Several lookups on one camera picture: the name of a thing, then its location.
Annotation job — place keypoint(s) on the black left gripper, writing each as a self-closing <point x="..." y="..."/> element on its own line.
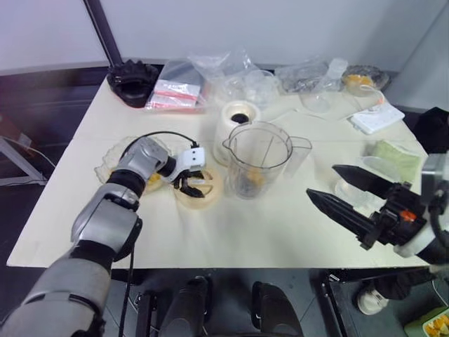
<point x="182" y="179"/>

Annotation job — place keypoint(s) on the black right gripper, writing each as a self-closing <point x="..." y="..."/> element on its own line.
<point x="396" y="221"/>

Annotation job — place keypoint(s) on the beige blender lid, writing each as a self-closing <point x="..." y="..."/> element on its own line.
<point x="210" y="196"/>

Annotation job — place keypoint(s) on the orange fruit piece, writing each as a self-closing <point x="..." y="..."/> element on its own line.
<point x="154" y="179"/>
<point x="255" y="177"/>

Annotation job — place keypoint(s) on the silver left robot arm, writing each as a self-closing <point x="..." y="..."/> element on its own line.
<point x="105" y="217"/>

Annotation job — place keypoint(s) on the white blender base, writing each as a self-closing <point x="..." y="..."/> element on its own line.
<point x="228" y="119"/>

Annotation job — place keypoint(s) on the clear blender jar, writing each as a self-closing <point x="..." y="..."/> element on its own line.
<point x="259" y="151"/>

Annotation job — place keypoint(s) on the small bowl with orange food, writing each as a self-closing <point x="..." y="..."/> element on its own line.
<point x="365" y="80"/>

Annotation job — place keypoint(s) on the green tray of orange slices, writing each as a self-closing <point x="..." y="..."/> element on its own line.
<point x="431" y="324"/>

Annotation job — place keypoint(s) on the clear measuring cup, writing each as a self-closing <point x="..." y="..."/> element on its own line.
<point x="350" y="196"/>

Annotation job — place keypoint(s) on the pale green cloth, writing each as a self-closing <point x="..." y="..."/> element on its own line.
<point x="396" y="154"/>

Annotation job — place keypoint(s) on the white power strip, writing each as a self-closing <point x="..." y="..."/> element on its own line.
<point x="377" y="119"/>

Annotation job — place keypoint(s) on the clear scalloped glass bowl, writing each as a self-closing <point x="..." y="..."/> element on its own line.
<point x="112" y="154"/>

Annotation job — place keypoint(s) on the red white zip bag stack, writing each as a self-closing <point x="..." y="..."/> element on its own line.
<point x="175" y="93"/>

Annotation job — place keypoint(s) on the clear shallow plastic dish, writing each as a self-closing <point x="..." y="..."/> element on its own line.
<point x="315" y="102"/>

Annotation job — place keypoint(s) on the person's black clothing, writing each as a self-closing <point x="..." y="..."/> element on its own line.
<point x="433" y="130"/>

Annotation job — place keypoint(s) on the white shoe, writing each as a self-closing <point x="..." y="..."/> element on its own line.
<point x="372" y="298"/>

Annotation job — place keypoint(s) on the clear plastic cup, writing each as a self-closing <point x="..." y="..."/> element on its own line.
<point x="261" y="86"/>

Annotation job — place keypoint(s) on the crumpled clear plastic bag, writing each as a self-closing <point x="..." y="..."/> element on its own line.
<point x="217" y="66"/>

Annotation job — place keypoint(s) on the black crumpled bag holder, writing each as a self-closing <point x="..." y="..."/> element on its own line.
<point x="133" y="82"/>

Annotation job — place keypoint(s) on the translucent plastic bottle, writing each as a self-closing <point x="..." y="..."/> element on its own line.
<point x="337" y="70"/>

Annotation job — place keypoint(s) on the clear bag with dark contents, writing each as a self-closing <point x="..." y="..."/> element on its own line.
<point x="301" y="79"/>

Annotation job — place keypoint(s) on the black slanted pole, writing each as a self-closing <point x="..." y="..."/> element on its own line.
<point x="103" y="31"/>

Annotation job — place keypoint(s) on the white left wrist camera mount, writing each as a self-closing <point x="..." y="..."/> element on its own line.
<point x="191" y="158"/>

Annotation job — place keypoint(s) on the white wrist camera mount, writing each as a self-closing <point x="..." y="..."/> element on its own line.
<point x="415" y="245"/>
<point x="191" y="158"/>

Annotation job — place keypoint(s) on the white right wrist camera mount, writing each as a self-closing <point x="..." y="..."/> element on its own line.
<point x="415" y="245"/>

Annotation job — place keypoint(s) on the black table frame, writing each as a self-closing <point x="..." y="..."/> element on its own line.
<point x="333" y="305"/>

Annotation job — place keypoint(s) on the grey metal frame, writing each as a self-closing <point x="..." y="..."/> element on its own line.
<point x="17" y="168"/>

